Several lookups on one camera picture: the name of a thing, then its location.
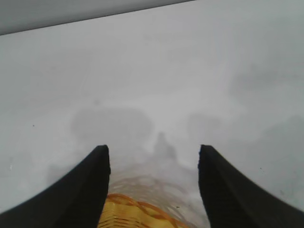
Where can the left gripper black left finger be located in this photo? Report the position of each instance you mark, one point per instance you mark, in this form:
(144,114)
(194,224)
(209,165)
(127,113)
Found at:
(71,197)

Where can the yellow woven wicker basket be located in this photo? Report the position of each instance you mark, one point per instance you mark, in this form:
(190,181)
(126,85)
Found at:
(135,213)

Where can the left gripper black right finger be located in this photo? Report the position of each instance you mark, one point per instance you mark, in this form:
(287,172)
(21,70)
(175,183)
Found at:
(235,199)

